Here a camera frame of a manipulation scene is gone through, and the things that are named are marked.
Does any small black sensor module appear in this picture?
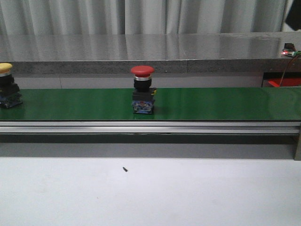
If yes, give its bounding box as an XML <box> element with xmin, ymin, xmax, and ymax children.
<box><xmin>284</xmin><ymin>43</ymin><xmax>295</xmax><ymax>52</ymax></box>

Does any small green circuit board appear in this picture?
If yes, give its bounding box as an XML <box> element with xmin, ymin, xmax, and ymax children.
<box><xmin>281</xmin><ymin>50</ymin><xmax>301</xmax><ymax>57</ymax></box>

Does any red mushroom push button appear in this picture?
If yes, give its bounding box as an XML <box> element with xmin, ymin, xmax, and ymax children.
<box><xmin>131</xmin><ymin>65</ymin><xmax>157</xmax><ymax>114</ymax></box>

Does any aluminium conveyor frame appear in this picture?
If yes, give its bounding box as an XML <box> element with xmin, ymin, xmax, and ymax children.
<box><xmin>0</xmin><ymin>121</ymin><xmax>301</xmax><ymax>161</ymax></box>

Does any green conveyor belt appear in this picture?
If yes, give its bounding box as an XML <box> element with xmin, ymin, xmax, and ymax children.
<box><xmin>0</xmin><ymin>87</ymin><xmax>301</xmax><ymax>121</ymax></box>

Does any white curtain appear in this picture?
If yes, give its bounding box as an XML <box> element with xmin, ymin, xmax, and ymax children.
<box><xmin>0</xmin><ymin>0</ymin><xmax>287</xmax><ymax>35</ymax></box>

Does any yellow mushroom push button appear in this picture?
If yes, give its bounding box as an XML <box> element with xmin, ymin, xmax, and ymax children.
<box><xmin>0</xmin><ymin>63</ymin><xmax>23</xmax><ymax>109</ymax></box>

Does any red black wire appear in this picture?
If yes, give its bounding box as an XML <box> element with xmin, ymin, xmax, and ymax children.
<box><xmin>278</xmin><ymin>55</ymin><xmax>298</xmax><ymax>88</ymax></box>

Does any grey stone counter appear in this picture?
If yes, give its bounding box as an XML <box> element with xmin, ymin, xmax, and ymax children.
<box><xmin>0</xmin><ymin>32</ymin><xmax>301</xmax><ymax>75</ymax></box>

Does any red plastic tray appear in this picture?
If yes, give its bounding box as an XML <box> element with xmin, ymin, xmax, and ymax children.
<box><xmin>268</xmin><ymin>78</ymin><xmax>301</xmax><ymax>87</ymax></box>

